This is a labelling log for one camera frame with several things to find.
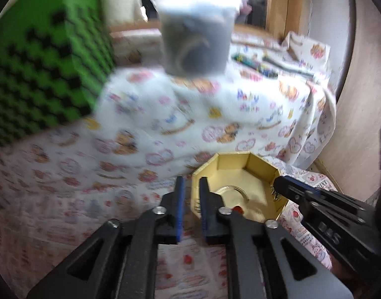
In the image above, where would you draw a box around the gold octagonal box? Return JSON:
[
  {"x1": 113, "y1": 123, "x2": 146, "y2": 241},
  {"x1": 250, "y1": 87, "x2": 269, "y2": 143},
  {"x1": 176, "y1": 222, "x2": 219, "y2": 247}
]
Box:
[{"x1": 190, "y1": 152, "x2": 288, "y2": 222}]

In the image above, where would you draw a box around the baby bear print cloth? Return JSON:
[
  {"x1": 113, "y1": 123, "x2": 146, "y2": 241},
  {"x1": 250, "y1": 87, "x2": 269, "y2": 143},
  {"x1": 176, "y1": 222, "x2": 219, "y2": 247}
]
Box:
[{"x1": 0, "y1": 30, "x2": 336, "y2": 198}]

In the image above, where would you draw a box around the translucent plastic tub with lid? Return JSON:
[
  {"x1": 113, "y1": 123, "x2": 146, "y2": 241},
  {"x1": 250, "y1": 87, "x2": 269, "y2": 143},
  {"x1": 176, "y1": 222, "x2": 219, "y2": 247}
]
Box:
[{"x1": 152, "y1": 0, "x2": 243, "y2": 78}]

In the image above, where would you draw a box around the green black checkered box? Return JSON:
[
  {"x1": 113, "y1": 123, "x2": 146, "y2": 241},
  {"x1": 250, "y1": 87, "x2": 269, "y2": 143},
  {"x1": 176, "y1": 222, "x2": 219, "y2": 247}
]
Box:
[{"x1": 0, "y1": 0, "x2": 115, "y2": 146}]

